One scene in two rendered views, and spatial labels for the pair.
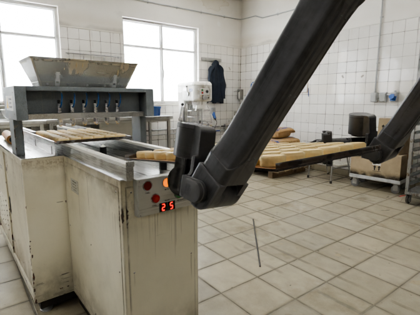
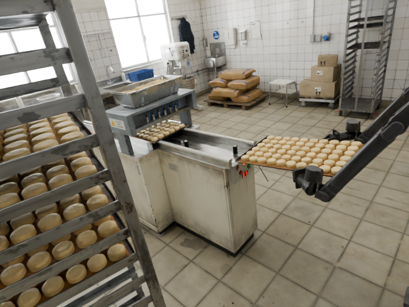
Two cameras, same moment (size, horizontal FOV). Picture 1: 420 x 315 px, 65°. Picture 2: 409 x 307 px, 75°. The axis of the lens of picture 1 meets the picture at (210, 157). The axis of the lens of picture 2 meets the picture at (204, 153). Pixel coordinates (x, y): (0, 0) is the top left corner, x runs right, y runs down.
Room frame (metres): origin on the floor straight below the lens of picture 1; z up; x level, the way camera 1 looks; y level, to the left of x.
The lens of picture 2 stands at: (-0.35, 0.59, 1.71)
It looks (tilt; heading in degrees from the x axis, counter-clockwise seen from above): 26 degrees down; 354
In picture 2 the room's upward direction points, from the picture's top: 9 degrees counter-clockwise
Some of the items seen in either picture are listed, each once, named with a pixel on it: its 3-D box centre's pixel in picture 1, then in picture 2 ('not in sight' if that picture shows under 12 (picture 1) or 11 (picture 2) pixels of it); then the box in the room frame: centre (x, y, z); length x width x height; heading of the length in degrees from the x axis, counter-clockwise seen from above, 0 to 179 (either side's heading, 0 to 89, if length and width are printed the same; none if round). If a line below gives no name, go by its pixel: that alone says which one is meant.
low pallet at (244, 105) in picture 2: (264, 165); (235, 100); (5.29, -0.89, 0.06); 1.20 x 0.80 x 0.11; 39
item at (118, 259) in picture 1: (126, 240); (208, 190); (1.50, 0.40, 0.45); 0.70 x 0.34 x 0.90; 39
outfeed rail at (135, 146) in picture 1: (102, 139); (163, 126); (2.07, 0.67, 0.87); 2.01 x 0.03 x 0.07; 39
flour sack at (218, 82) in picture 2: not in sight; (225, 80); (5.51, -0.75, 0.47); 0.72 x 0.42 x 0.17; 127
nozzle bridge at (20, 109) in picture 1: (84, 119); (155, 119); (1.89, 0.72, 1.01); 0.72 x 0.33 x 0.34; 129
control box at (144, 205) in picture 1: (164, 192); (242, 167); (1.22, 0.17, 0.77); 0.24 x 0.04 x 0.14; 129
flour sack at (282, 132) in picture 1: (269, 131); (236, 74); (5.26, -0.94, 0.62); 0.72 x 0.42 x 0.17; 43
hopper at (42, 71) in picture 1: (80, 75); (149, 91); (1.89, 0.72, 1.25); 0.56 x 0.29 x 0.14; 129
